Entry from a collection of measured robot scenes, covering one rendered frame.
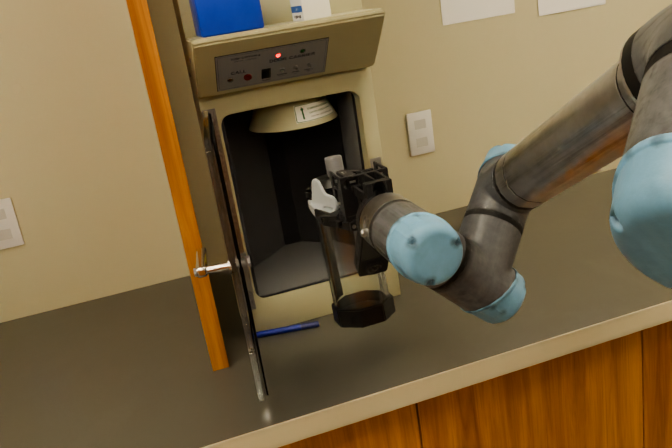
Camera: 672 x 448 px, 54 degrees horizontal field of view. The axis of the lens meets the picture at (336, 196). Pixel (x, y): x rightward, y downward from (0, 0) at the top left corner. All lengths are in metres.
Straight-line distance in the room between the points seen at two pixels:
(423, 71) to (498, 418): 0.90
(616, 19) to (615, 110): 1.43
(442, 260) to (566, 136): 0.18
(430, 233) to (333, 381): 0.48
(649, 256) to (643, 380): 0.93
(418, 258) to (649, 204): 0.33
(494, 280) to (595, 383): 0.58
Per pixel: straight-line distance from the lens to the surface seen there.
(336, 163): 1.04
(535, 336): 1.21
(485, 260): 0.80
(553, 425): 1.34
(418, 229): 0.73
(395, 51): 1.73
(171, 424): 1.14
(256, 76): 1.15
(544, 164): 0.74
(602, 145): 0.68
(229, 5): 1.08
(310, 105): 1.26
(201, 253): 1.02
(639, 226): 0.47
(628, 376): 1.39
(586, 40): 2.01
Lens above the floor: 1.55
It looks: 17 degrees down
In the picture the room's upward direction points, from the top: 9 degrees counter-clockwise
